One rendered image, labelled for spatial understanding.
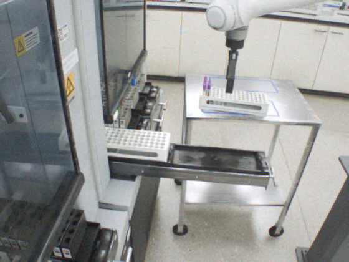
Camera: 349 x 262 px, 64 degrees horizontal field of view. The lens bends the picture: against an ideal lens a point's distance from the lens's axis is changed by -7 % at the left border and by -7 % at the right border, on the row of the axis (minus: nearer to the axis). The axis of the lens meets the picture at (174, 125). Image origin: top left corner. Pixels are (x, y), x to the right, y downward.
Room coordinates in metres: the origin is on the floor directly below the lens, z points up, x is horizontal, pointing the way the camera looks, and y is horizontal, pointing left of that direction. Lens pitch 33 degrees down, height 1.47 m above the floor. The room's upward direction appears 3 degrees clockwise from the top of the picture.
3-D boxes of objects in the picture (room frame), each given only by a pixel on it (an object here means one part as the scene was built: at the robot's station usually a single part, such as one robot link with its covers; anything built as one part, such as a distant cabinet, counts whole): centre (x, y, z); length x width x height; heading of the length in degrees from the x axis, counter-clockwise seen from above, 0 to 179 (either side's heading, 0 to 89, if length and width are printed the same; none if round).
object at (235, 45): (1.16, -0.22, 1.09); 0.08 x 0.07 x 0.09; 173
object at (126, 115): (0.98, 0.19, 0.85); 0.12 x 0.02 x 0.06; 177
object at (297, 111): (1.29, -0.35, 0.41); 0.67 x 0.46 x 0.82; 91
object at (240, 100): (1.16, -0.25, 0.85); 0.30 x 0.10 x 0.06; 83
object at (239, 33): (1.16, -0.22, 1.16); 0.09 x 0.09 x 0.06
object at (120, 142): (0.83, 0.17, 0.83); 0.30 x 0.10 x 0.06; 86
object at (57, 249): (0.43, 0.25, 0.85); 0.12 x 0.02 x 0.06; 175
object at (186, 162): (0.82, -0.01, 0.78); 0.73 x 0.14 x 0.09; 86
